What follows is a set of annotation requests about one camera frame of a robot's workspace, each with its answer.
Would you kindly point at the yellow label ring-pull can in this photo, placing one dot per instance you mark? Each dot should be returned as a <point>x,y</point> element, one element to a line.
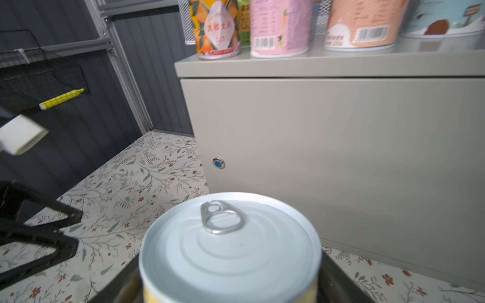
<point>231,247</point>

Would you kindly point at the white wire basket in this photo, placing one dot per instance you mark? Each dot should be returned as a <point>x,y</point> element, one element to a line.
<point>186,21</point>

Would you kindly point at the green yellow plastic-lid can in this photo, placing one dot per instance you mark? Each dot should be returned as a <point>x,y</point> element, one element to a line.
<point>243,22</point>

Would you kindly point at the teal label can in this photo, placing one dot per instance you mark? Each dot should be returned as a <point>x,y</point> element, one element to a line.
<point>448,18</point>

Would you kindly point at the black wire basket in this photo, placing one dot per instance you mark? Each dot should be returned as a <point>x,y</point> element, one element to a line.
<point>31,74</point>

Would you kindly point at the yellow black pen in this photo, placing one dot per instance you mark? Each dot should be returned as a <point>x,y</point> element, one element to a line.
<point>60,99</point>

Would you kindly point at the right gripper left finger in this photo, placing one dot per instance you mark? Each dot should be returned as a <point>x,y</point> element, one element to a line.
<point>125,287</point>

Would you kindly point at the pink ring-pull can front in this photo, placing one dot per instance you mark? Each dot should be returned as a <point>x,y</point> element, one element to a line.
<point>280,28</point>

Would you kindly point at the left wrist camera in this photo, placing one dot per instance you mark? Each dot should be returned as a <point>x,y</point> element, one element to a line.
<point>20,134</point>

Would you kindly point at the gold rectangular tin can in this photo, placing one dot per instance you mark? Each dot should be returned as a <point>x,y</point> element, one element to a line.
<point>314,19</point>

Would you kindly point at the salmon label can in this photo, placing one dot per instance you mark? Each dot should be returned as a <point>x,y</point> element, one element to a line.
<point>364,24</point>

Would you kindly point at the orange label plastic-lid can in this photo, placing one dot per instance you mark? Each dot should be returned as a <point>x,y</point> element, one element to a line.
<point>215,28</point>

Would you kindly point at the beige metal cabinet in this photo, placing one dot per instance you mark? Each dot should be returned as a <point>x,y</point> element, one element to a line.
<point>383,151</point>

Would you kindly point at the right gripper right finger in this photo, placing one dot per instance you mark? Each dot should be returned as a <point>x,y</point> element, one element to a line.
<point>335,286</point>

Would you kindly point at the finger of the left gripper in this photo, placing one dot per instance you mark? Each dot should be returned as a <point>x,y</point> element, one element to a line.
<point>19,203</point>
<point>41,249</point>

